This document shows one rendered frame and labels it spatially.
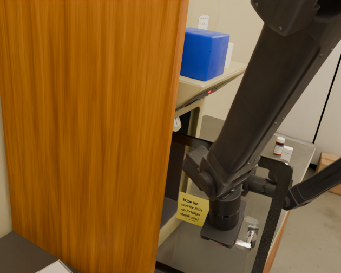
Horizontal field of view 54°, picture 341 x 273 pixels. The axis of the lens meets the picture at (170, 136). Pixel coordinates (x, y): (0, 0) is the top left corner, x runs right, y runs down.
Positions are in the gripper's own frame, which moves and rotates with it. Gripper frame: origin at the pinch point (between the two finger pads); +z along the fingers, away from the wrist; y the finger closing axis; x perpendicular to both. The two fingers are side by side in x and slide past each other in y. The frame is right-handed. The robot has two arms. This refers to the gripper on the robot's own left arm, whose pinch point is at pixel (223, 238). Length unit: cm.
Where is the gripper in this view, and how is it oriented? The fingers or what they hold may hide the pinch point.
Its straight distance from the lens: 76.9
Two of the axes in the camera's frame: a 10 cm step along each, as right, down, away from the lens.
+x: 9.1, 2.4, -3.5
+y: -4.1, 6.9, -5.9
